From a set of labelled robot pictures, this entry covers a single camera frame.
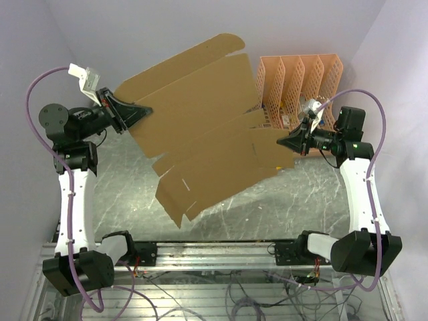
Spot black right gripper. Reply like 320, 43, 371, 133
277, 118, 341, 156

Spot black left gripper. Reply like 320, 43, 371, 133
76, 87, 152, 140

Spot brown cardboard box sheet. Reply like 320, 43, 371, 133
114, 33, 294, 225

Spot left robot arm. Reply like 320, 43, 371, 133
39, 88, 153, 297

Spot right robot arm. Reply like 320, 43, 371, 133
277, 106, 403, 277

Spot orange plastic file rack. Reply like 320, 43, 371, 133
252, 53, 344, 131

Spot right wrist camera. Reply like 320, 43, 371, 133
303, 99, 324, 133

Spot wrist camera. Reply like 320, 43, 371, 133
68, 64, 100, 105
303, 99, 324, 133

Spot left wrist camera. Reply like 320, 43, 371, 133
68, 64, 100, 105

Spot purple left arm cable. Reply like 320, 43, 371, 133
25, 66, 158, 321

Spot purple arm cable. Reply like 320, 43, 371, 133
25, 66, 158, 321
263, 88, 388, 292

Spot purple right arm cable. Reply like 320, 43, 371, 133
263, 88, 388, 292

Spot aluminium frame rail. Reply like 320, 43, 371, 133
22, 240, 404, 320

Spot loose cables under frame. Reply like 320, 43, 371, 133
133, 267, 368, 321

